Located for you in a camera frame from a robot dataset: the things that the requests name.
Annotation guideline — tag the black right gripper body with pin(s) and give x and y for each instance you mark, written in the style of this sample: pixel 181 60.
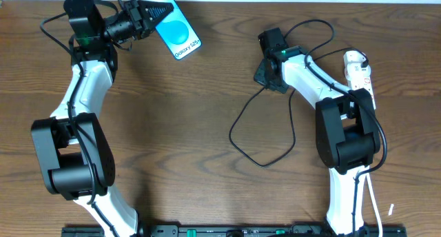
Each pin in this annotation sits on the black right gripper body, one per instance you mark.
pixel 261 74

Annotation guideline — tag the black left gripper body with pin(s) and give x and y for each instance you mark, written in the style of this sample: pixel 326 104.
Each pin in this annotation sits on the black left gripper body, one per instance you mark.
pixel 138 16

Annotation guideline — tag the blue Samsung Galaxy smartphone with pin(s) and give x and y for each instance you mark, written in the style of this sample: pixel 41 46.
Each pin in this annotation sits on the blue Samsung Galaxy smartphone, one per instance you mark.
pixel 177 33

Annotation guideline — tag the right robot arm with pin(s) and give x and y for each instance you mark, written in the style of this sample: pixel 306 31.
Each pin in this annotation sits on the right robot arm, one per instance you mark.
pixel 348 135

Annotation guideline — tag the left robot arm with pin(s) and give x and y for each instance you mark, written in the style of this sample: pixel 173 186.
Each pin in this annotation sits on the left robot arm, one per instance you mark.
pixel 74 156

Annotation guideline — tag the white USB charger plug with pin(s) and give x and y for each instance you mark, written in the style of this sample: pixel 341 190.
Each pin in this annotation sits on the white USB charger plug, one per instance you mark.
pixel 354 56

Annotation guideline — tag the white power strip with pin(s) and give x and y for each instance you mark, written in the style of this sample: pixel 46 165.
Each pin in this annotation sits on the white power strip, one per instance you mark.
pixel 358 77

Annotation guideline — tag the small white paper scrap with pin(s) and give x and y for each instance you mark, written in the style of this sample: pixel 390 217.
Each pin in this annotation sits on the small white paper scrap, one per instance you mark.
pixel 390 212

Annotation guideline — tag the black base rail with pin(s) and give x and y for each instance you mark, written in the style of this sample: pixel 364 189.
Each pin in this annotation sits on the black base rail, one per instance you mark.
pixel 295 230

